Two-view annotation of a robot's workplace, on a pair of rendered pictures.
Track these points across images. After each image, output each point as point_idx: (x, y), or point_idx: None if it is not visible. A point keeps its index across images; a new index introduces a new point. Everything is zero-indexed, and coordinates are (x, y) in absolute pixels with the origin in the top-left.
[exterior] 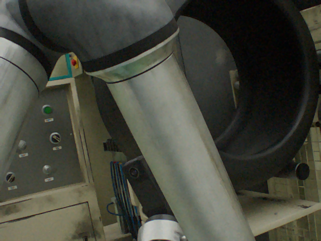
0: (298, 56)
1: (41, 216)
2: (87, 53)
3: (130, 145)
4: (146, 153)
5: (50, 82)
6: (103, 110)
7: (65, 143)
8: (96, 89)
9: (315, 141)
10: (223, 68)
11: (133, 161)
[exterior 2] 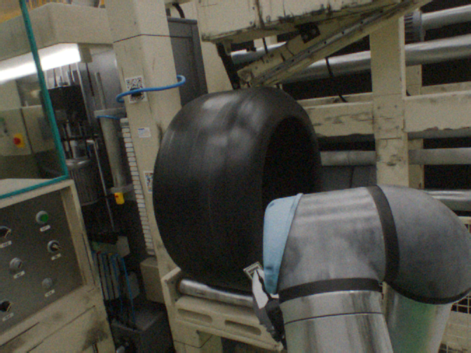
0: (297, 162)
1: (50, 338)
2: (438, 294)
3: (209, 267)
4: (413, 342)
5: (50, 188)
6: (175, 236)
7: (64, 248)
8: (165, 215)
9: None
10: None
11: (279, 306)
